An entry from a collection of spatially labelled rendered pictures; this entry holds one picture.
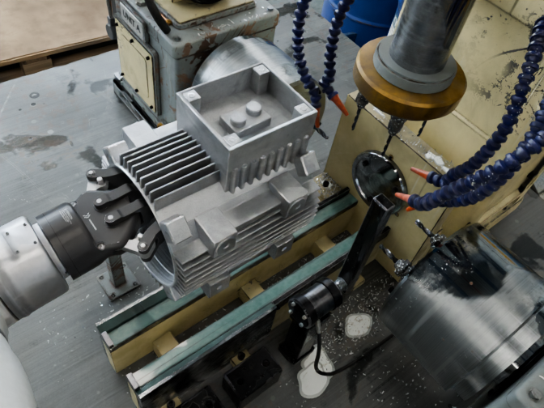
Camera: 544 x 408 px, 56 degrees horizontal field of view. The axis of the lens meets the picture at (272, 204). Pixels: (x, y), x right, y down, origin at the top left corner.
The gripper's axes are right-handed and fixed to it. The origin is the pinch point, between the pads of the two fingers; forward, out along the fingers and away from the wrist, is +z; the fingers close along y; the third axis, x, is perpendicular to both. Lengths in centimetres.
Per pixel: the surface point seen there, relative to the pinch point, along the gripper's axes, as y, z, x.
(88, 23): 206, 51, 129
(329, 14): 144, 167, 134
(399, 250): -9, 40, 52
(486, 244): -23.1, 35.9, 24.6
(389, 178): 1, 41, 36
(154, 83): 54, 17, 38
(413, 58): 1.0, 35.3, 2.8
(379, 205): -10.7, 20.3, 14.3
